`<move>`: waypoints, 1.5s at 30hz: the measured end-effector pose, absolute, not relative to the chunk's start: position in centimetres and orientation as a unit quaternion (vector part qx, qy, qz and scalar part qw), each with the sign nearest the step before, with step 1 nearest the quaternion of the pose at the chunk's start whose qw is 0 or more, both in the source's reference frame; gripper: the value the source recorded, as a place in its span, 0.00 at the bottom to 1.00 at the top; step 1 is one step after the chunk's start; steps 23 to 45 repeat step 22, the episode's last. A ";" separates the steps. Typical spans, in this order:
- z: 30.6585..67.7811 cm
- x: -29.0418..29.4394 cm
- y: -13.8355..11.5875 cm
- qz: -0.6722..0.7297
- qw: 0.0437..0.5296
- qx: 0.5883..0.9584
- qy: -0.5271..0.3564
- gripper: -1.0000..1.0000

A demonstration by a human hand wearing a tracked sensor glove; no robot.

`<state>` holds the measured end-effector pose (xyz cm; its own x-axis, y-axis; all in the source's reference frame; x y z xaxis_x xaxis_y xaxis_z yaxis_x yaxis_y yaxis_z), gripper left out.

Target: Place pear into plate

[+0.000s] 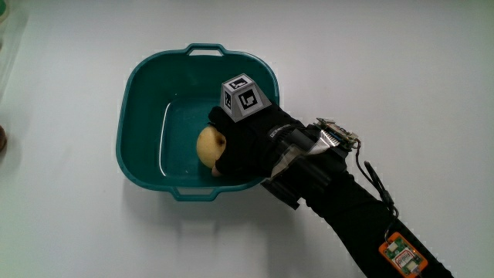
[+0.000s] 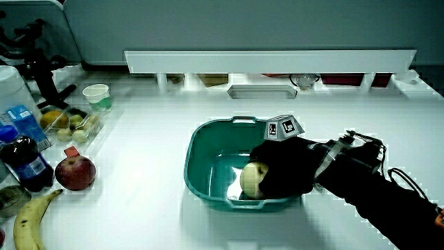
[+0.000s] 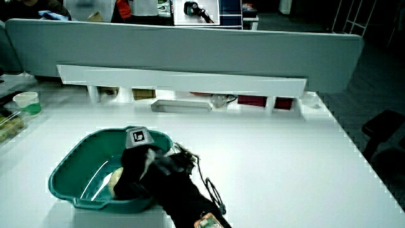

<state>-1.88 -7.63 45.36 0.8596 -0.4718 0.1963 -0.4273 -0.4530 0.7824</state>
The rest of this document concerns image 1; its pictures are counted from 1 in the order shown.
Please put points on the orange circuit board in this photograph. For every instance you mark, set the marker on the orange circuit board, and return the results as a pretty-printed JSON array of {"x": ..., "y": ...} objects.
[{"x": 402, "y": 259}]

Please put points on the person's right forearm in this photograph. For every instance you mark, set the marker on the person's right forearm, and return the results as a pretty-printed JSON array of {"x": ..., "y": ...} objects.
[{"x": 347, "y": 208}]

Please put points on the person's right hand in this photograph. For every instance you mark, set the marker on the person's right hand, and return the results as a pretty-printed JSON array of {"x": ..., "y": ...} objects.
[{"x": 251, "y": 143}]

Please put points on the brown round object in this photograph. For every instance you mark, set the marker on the brown round object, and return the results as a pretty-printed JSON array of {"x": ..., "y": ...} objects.
[{"x": 2, "y": 139}]

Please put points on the wrist circuit board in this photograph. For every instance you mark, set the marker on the wrist circuit board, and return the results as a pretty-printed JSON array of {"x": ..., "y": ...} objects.
[{"x": 336, "y": 135}]

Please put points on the teal plastic basin plate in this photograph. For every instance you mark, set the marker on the teal plastic basin plate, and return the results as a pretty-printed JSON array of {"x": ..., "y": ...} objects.
[{"x": 146, "y": 131}]

